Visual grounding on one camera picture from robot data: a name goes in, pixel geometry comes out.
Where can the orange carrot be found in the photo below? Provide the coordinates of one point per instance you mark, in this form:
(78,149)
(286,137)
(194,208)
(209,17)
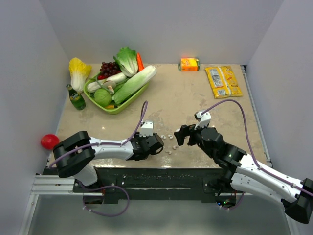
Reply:
(139,62)

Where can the beige mushroom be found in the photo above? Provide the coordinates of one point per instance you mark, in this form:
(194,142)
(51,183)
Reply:
(109,86)

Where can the red chili pepper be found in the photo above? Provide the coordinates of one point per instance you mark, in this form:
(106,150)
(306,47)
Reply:
(101,77)

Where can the white radish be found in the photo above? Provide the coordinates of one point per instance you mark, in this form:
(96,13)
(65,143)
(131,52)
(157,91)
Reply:
(118,78)

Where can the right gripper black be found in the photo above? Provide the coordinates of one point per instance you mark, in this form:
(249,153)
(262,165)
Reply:
(186,130)

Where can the long green napa cabbage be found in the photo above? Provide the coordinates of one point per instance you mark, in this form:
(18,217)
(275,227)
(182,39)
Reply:
(134,84)

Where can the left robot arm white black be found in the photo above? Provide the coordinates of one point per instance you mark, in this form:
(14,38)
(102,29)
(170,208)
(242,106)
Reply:
(72,156)

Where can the yellow snack packet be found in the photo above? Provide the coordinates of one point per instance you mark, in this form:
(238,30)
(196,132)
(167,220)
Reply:
(223,82)

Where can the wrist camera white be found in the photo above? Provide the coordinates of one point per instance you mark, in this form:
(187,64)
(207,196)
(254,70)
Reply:
(146,129)
(203,117)

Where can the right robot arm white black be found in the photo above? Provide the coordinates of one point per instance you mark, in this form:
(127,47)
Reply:
(243,173)

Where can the green glass bottle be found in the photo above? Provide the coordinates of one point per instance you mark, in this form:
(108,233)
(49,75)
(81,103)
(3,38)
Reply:
(76,98)

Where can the orange juice box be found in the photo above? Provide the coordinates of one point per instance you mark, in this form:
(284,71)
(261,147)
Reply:
(189,64)

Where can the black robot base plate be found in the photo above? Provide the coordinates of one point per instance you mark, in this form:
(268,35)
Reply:
(194,184)

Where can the green plastic basket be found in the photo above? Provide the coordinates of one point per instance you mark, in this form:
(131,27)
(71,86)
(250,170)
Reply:
(118,108)

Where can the red tomato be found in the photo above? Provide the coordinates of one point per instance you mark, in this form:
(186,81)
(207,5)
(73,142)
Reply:
(49,141)

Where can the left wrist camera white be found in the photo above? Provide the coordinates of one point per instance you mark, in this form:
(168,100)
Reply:
(146,129)

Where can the green lettuce head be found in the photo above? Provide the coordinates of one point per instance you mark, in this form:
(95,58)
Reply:
(126,59)

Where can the yellow napa cabbage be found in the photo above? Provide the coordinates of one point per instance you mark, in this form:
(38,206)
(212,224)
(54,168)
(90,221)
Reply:
(79,72)

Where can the purple grapes bunch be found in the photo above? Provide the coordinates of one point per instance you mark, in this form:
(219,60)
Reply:
(109,69)

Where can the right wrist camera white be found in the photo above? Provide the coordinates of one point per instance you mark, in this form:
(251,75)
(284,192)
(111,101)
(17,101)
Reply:
(203,117)

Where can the round green cabbage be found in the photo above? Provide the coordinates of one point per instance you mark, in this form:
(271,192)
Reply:
(102,97)

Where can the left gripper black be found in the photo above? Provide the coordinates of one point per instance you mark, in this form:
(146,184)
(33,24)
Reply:
(139,138)

